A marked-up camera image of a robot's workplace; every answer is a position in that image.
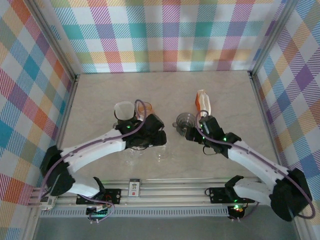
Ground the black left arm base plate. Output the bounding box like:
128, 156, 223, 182
75, 188, 123, 205

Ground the aluminium table side rail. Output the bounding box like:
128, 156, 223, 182
247, 71, 286, 166
56, 74, 81, 151

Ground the aluminium mounting rail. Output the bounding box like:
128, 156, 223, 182
32, 177, 276, 208

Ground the orange white coffee filter pack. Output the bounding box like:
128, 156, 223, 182
194, 89, 213, 118

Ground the smoky transparent coffee dripper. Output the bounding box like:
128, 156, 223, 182
171, 111, 197, 137

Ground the aluminium frame post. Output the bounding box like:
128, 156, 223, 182
247, 0, 297, 76
29, 0, 81, 81

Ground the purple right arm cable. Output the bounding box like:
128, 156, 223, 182
196, 111, 316, 221

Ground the grey slotted cable duct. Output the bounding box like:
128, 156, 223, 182
39, 209, 230, 219

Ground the black right cable adapter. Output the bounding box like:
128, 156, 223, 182
227, 203, 246, 221

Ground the black left cable adapter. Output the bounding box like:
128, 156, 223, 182
86, 203, 111, 221

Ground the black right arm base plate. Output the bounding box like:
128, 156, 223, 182
208, 186, 230, 204

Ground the white sticker tag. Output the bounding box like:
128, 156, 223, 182
39, 196, 59, 211

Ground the white label card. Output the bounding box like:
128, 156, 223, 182
128, 177, 140, 198

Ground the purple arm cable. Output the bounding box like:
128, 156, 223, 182
39, 99, 151, 208
196, 111, 316, 221

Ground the orange plastic coffee dripper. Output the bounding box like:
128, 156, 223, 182
134, 99, 154, 120

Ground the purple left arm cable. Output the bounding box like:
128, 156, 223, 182
39, 99, 151, 208

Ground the black cable adapter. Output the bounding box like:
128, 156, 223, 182
227, 203, 246, 221
86, 203, 111, 221

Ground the clear plastic coffee dripper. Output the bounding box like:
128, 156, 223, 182
126, 144, 172, 167

